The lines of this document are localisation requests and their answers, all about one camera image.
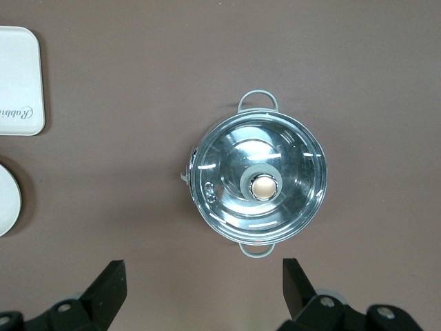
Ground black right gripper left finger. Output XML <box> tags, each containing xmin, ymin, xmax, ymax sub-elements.
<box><xmin>0</xmin><ymin>260</ymin><xmax>128</xmax><ymax>331</ymax></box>

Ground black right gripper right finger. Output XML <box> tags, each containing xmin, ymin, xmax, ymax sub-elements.
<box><xmin>278</xmin><ymin>257</ymin><xmax>427</xmax><ymax>331</ymax></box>

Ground cream round plate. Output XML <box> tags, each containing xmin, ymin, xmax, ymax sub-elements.
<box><xmin>0</xmin><ymin>163</ymin><xmax>23</xmax><ymax>238</ymax></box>

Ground glass pot lid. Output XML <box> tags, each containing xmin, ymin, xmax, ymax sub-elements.
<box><xmin>189</xmin><ymin>112</ymin><xmax>329</xmax><ymax>243</ymax></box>

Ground brown table cover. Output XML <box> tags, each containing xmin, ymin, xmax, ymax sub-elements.
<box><xmin>0</xmin><ymin>0</ymin><xmax>441</xmax><ymax>331</ymax></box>

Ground steel pot with glass lid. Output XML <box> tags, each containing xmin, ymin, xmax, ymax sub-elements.
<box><xmin>180</xmin><ymin>89</ymin><xmax>331</xmax><ymax>260</ymax></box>

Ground cream rabbit print tray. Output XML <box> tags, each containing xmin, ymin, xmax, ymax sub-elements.
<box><xmin>0</xmin><ymin>26</ymin><xmax>46</xmax><ymax>137</ymax></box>

